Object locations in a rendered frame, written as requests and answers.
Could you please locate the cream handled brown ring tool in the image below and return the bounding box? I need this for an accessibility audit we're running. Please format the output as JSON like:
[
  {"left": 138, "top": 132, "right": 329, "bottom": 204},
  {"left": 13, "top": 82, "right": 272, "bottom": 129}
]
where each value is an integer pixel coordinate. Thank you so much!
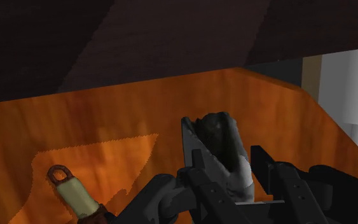
[{"left": 46, "top": 164, "right": 116, "bottom": 224}]

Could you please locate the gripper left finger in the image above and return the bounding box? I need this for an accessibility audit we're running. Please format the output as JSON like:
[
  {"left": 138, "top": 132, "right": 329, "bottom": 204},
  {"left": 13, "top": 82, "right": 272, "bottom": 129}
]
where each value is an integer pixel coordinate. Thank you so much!
[{"left": 111, "top": 148, "right": 251, "bottom": 224}]

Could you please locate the grey and black lumpy object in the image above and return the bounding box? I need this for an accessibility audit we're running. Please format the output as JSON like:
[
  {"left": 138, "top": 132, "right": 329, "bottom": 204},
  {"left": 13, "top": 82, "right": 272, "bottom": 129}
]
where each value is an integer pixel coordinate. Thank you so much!
[{"left": 181, "top": 111, "right": 256, "bottom": 204}]

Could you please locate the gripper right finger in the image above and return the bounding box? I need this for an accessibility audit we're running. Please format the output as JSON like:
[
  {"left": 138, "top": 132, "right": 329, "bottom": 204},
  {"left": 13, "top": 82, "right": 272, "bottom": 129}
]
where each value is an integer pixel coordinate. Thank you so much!
[{"left": 250, "top": 144, "right": 358, "bottom": 224}]

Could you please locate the orange wooden table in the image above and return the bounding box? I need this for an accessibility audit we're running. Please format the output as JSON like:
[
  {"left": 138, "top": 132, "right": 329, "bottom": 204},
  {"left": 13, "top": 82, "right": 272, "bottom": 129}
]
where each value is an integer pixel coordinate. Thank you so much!
[{"left": 0, "top": 67, "right": 358, "bottom": 224}]

